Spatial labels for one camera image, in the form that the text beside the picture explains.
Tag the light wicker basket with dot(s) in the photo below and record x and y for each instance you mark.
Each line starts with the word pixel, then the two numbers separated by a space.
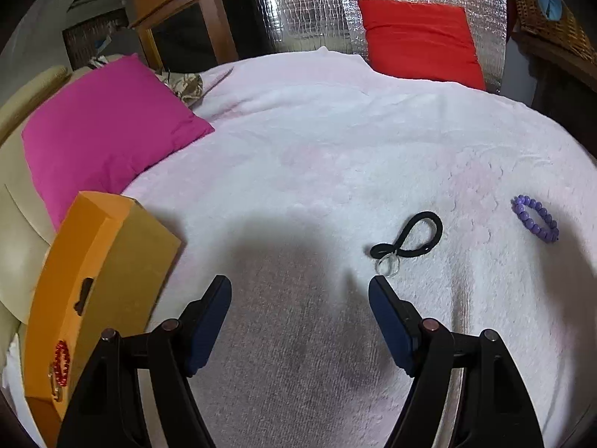
pixel 555 28

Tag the beige sofa cushion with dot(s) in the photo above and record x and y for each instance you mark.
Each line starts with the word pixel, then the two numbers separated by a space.
pixel 23 224

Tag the dark wicker basket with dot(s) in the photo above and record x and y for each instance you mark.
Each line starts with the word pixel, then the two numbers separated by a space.
pixel 93 32

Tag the orange wooden box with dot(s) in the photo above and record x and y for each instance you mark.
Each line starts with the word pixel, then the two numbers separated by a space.
pixel 116 252

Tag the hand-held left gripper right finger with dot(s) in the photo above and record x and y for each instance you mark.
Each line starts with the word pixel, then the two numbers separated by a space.
pixel 389 326

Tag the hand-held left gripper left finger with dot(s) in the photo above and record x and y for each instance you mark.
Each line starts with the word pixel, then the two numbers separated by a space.
pixel 210 326

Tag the camouflage cloth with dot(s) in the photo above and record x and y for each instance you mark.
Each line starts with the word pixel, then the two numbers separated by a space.
pixel 184 86

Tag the silver foil insulation sheet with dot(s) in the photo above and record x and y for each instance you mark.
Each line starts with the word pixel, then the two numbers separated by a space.
pixel 303 4

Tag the red pillow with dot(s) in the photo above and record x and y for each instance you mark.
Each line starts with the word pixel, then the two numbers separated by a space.
pixel 419 37

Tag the pink pillow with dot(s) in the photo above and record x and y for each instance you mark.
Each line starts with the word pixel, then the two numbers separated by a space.
pixel 102 126

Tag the white textured blanket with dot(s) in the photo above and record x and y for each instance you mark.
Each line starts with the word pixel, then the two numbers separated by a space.
pixel 326 149

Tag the thick black scrunchie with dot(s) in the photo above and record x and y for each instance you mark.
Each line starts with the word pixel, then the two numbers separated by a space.
pixel 84 295

